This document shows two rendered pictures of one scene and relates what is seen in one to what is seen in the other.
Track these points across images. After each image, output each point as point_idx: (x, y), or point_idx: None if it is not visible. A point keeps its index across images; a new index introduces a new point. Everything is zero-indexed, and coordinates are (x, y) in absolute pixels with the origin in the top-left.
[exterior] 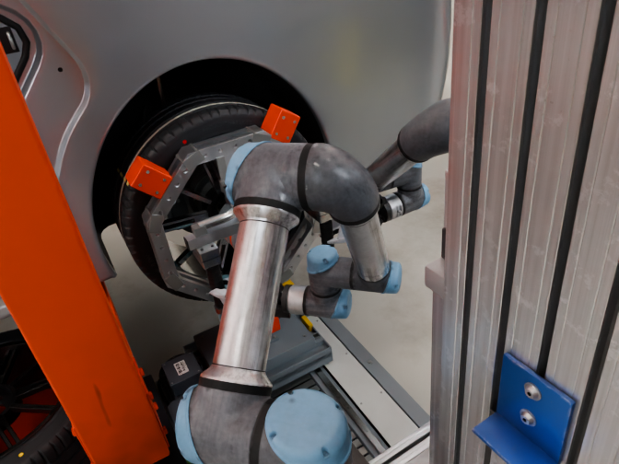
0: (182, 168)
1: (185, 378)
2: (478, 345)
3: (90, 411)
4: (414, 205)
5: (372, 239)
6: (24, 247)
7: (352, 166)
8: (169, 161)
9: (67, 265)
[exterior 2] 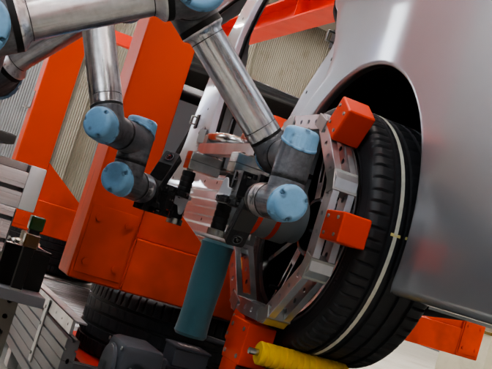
0: (282, 128)
1: (170, 342)
2: None
3: (86, 189)
4: (261, 197)
5: (83, 34)
6: (132, 52)
7: None
8: None
9: (129, 71)
